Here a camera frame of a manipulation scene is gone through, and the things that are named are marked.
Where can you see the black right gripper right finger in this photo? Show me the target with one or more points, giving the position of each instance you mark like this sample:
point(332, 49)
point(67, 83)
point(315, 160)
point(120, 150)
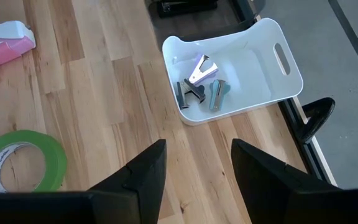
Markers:
point(259, 180)

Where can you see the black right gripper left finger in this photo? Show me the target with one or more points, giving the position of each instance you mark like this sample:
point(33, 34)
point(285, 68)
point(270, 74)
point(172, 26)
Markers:
point(148, 174)

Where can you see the green tape roll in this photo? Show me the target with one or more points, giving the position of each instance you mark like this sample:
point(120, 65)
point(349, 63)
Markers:
point(56, 161)

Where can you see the teal staple remover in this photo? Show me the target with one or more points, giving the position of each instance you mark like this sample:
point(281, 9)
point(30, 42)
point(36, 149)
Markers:
point(219, 96)

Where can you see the black staple remover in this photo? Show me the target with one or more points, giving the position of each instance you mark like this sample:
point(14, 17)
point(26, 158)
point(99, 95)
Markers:
point(194, 90)

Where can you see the purple staple remover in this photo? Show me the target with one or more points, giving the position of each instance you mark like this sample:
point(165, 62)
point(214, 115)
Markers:
point(211, 73)

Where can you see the black stapler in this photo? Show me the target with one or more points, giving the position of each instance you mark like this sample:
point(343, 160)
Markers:
point(185, 6)

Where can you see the white and pink stapler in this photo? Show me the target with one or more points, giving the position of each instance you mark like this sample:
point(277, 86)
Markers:
point(2, 53)

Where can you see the black table clamp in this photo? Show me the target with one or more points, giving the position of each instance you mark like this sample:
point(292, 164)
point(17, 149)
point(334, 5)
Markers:
point(319, 112)

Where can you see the white plastic storage bin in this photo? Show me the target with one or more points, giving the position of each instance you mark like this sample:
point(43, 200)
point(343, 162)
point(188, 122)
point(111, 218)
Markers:
point(253, 71)

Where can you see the black aluminium frame rail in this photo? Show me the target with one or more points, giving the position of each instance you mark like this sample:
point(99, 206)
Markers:
point(306, 158)

